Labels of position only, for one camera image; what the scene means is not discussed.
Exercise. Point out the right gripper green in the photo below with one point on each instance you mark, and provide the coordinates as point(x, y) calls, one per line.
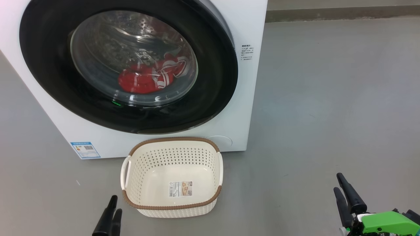
point(384, 224)

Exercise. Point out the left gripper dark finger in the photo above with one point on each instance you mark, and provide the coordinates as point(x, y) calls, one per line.
point(105, 219)
point(116, 226)

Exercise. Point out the red and white garment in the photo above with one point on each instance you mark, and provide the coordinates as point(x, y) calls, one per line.
point(137, 82)

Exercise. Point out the black round glass washer door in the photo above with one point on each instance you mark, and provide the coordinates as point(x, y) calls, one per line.
point(49, 82)

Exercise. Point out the printed label sticker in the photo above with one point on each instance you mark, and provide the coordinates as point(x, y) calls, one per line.
point(180, 189)

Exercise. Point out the cream basket with brown rim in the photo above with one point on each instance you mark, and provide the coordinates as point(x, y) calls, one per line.
point(174, 170)

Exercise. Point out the white front-load washing machine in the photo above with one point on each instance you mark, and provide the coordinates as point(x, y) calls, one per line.
point(249, 98)

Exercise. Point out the steel washer drum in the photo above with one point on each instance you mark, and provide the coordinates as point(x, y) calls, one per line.
point(131, 32)

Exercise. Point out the blue energy label sticker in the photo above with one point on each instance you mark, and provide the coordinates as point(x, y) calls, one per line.
point(85, 150)

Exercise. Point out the round white filter cover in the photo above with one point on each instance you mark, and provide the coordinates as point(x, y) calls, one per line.
point(220, 141)

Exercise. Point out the small printed text label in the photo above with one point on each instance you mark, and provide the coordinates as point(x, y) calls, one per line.
point(247, 52)

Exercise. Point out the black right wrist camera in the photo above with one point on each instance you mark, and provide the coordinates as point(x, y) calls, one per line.
point(413, 216)

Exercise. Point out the grey wall baseboard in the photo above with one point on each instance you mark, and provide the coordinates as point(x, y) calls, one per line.
point(344, 13)

